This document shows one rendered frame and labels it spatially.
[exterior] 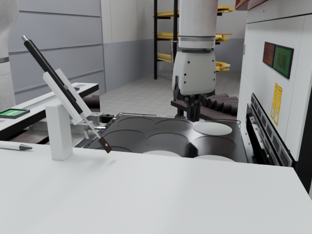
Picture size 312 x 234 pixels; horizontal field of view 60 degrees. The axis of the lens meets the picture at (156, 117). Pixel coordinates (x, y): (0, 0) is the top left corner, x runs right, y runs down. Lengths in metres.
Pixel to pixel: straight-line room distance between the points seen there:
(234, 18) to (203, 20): 7.44
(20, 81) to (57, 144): 3.19
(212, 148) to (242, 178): 0.25
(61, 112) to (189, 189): 0.21
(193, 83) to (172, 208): 0.38
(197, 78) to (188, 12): 0.14
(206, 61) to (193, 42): 0.06
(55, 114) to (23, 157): 0.09
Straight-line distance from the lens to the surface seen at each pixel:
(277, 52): 0.57
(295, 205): 0.35
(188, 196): 0.34
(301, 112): 0.42
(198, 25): 0.61
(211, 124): 0.77
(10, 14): 0.97
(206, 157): 0.58
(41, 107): 0.75
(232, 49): 8.05
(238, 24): 8.03
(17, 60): 3.57
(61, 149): 0.43
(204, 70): 0.64
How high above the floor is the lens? 1.15
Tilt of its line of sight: 18 degrees down
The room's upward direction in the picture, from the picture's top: straight up
